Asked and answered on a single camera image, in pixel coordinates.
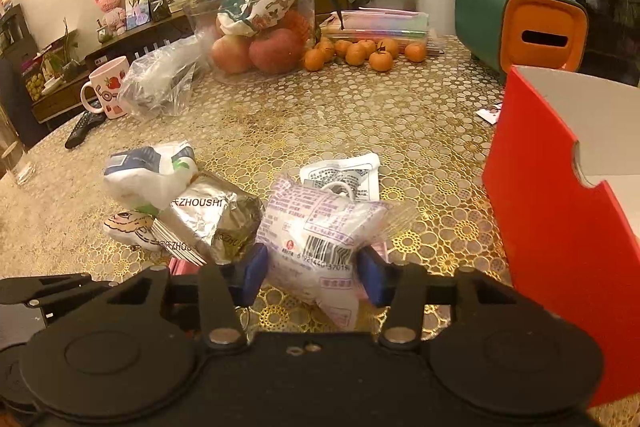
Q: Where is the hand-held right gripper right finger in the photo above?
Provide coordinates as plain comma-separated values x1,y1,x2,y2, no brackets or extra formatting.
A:
356,246,523,350

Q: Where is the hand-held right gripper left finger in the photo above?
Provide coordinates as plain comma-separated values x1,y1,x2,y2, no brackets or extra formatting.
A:
102,244,269,349

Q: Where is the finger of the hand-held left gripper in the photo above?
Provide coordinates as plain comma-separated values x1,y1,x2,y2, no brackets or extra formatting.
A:
0,273,108,315

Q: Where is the white pink barcode snack packet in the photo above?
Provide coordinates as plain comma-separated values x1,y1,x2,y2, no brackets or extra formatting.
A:
260,177,403,329

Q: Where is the small cartoon printed packet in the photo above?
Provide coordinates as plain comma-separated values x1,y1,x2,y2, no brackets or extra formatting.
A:
103,211,157,251

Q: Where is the white blue green packet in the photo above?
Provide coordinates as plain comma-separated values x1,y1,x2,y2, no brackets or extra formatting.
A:
103,140,199,214

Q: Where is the red cardboard box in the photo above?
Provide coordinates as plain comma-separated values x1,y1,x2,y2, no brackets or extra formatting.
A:
481,65,640,409

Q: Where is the gold patterned desktop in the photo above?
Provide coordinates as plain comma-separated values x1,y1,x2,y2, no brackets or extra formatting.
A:
0,34,640,427

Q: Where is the silver foil packet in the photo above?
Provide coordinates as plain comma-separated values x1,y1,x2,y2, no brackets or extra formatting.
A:
150,172,264,266

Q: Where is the white black-print packet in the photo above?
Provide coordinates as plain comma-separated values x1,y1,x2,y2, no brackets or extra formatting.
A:
299,152,382,204

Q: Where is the drinking glass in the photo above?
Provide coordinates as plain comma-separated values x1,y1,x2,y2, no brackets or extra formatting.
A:
0,99,37,186

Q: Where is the black remote control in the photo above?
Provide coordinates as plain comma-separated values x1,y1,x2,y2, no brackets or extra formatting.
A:
64,111,107,150

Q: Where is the wooden cabinet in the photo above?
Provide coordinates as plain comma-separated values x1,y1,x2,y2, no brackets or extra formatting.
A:
31,0,352,124

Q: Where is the small printed card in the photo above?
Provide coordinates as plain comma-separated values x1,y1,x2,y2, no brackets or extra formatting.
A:
476,103,504,126

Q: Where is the pink strawberry mug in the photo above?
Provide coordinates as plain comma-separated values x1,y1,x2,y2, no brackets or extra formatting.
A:
80,56,134,118

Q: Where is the crumpled clear plastic bag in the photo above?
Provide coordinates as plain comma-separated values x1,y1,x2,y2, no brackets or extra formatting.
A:
116,34,212,122

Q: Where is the red apple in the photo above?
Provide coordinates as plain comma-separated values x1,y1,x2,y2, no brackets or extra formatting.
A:
248,28,304,75
211,35,252,74

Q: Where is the pile of tangerines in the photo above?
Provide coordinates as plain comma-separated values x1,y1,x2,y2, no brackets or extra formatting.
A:
301,36,429,73

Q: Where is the orange fruit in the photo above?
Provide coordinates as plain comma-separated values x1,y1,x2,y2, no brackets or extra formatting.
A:
286,9,314,44

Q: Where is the clear plastic container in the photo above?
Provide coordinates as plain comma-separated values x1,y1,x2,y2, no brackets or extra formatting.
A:
319,8,437,54

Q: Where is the clear fruit container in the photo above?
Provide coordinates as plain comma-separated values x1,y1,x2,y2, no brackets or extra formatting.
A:
184,0,317,84

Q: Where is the green orange desk organizer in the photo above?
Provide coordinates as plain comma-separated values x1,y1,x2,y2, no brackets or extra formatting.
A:
454,0,589,74

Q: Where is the pink pig toy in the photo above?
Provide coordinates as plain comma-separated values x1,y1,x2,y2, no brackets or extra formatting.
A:
94,0,129,36

